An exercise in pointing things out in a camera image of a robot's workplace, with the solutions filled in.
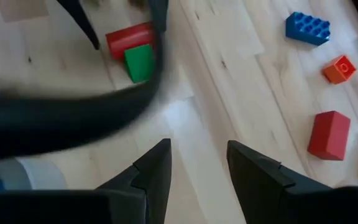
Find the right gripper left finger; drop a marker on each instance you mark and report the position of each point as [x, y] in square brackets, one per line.
[145, 193]

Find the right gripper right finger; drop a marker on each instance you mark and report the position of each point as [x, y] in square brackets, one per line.
[269, 193]

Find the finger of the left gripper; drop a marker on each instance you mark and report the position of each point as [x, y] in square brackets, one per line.
[158, 14]
[79, 18]

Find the red cylinder block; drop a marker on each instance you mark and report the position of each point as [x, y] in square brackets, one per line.
[126, 39]

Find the green wedge block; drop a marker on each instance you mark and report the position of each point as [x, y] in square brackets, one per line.
[138, 63]

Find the red rectangular block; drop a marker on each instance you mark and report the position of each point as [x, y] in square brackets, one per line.
[328, 137]

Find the small orange square brick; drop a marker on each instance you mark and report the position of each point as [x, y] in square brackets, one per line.
[339, 70]

